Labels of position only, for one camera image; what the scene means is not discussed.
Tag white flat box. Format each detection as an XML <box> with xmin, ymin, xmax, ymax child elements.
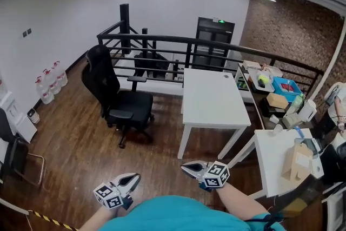
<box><xmin>242</xmin><ymin>60</ymin><xmax>262</xmax><ymax>70</ymax></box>
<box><xmin>266</xmin><ymin>67</ymin><xmax>284</xmax><ymax>78</ymax></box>

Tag green plastic bottle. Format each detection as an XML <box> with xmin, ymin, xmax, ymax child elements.
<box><xmin>290</xmin><ymin>93</ymin><xmax>306</xmax><ymax>111</ymax></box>

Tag white water dispenser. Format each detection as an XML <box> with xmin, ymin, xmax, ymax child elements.
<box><xmin>0</xmin><ymin>90</ymin><xmax>38</xmax><ymax>144</ymax></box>

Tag white plastic tray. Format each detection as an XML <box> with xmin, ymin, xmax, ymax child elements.
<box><xmin>247</xmin><ymin>67</ymin><xmax>275</xmax><ymax>90</ymax></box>

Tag white square desk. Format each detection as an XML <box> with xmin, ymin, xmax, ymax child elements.
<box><xmin>177</xmin><ymin>68</ymin><xmax>252</xmax><ymax>160</ymax></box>

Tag person's teal shirt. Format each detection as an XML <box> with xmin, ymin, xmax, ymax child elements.
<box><xmin>97</xmin><ymin>195</ymin><xmax>284</xmax><ymax>231</ymax></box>

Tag black stair railing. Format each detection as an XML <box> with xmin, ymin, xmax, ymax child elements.
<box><xmin>96</xmin><ymin>3</ymin><xmax>325</xmax><ymax>95</ymax></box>

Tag small white bin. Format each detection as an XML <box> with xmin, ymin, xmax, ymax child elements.
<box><xmin>26</xmin><ymin>108</ymin><xmax>41</xmax><ymax>124</ymax></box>

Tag small cardboard box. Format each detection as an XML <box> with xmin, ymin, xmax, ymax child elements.
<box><xmin>266</xmin><ymin>93</ymin><xmax>289</xmax><ymax>109</ymax></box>

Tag beige desk white legs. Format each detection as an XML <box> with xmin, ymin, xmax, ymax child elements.
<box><xmin>0</xmin><ymin>197</ymin><xmax>29</xmax><ymax>216</ymax></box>

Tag cream rectangular box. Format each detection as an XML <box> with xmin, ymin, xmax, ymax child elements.
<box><xmin>282</xmin><ymin>113</ymin><xmax>301</xmax><ymax>129</ymax></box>

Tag flat black box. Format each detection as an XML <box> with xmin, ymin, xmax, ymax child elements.
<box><xmin>261</xmin><ymin>98</ymin><xmax>287</xmax><ymax>117</ymax></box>

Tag yellow-black hazard tape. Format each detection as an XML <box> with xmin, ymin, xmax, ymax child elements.
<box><xmin>28</xmin><ymin>210</ymin><xmax>79</xmax><ymax>231</ymax></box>

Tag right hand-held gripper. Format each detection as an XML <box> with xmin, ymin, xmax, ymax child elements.
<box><xmin>180</xmin><ymin>161</ymin><xmax>230</xmax><ymax>193</ymax></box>

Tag person's left forearm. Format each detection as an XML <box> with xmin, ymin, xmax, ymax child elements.
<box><xmin>78</xmin><ymin>205</ymin><xmax>119</xmax><ymax>231</ymax></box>

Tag black cantilever chair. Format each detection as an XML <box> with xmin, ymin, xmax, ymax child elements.
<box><xmin>0</xmin><ymin>108</ymin><xmax>45</xmax><ymax>189</ymax></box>

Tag large cardboard box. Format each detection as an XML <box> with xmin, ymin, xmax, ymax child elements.
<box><xmin>281</xmin><ymin>142</ymin><xmax>314</xmax><ymax>182</ymax></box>

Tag white cluttered table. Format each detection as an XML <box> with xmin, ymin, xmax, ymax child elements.
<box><xmin>224</xmin><ymin>128</ymin><xmax>324</xmax><ymax>200</ymax></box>

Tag black office chair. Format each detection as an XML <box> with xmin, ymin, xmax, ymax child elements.
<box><xmin>81</xmin><ymin>44</ymin><xmax>155</xmax><ymax>149</ymax></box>

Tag white narrow desk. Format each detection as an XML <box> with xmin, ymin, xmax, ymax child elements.
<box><xmin>321</xmin><ymin>181</ymin><xmax>346</xmax><ymax>231</ymax></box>

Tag black glass-door cabinet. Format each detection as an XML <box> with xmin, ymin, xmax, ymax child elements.
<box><xmin>191</xmin><ymin>17</ymin><xmax>235</xmax><ymax>71</ymax></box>

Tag dark tablet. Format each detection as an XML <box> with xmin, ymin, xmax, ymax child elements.
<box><xmin>294</xmin><ymin>137</ymin><xmax>324</xmax><ymax>155</ymax></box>

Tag brown wooden side table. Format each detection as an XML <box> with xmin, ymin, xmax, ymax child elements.
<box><xmin>234</xmin><ymin>62</ymin><xmax>317</xmax><ymax>130</ymax></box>

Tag white kettle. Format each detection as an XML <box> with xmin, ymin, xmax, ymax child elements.
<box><xmin>297</xmin><ymin>99</ymin><xmax>317</xmax><ymax>124</ymax></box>

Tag person's right forearm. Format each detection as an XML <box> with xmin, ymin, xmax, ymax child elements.
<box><xmin>213</xmin><ymin>182</ymin><xmax>271</xmax><ymax>222</ymax></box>

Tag clear water jug red cap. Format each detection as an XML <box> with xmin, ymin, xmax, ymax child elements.
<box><xmin>36</xmin><ymin>77</ymin><xmax>55</xmax><ymax>105</ymax></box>
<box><xmin>43</xmin><ymin>69</ymin><xmax>62</xmax><ymax>95</ymax></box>
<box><xmin>51</xmin><ymin>61</ymin><xmax>68</xmax><ymax>87</ymax></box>

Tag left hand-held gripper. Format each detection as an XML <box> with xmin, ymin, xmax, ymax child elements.
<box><xmin>93</xmin><ymin>173</ymin><xmax>141</xmax><ymax>211</ymax></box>

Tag blue plastic bin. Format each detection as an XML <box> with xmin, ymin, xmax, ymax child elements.
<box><xmin>271</xmin><ymin>76</ymin><xmax>303</xmax><ymax>96</ymax></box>

